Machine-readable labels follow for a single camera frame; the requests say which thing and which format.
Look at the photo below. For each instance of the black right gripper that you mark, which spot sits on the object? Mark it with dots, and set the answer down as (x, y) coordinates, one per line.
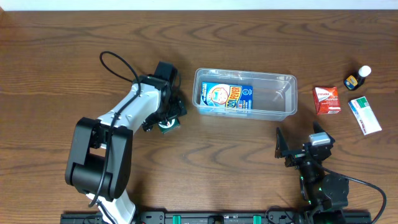
(298, 157)

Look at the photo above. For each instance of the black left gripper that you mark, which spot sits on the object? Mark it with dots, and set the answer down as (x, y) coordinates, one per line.
(175, 111)

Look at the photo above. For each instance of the green round-logo box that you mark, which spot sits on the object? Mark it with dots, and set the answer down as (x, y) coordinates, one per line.
(168, 125)

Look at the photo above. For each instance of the blue cool fever box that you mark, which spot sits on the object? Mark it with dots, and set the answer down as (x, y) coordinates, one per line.
(229, 96)

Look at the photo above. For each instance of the red panadol box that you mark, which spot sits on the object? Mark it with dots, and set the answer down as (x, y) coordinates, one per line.
(326, 100)

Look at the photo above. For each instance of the dark bottle yellow label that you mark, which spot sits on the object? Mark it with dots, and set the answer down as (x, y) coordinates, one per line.
(354, 81)

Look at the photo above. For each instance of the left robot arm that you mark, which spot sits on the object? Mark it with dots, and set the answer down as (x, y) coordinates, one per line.
(99, 163)

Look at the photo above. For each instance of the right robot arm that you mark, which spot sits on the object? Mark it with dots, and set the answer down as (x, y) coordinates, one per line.
(326, 193)

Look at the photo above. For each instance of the clear plastic container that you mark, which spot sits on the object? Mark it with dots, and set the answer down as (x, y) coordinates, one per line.
(274, 95)

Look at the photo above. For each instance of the white and green medicine box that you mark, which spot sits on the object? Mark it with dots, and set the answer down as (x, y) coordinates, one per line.
(364, 115)

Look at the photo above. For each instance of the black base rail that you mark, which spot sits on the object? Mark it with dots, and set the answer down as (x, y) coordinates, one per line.
(270, 216)

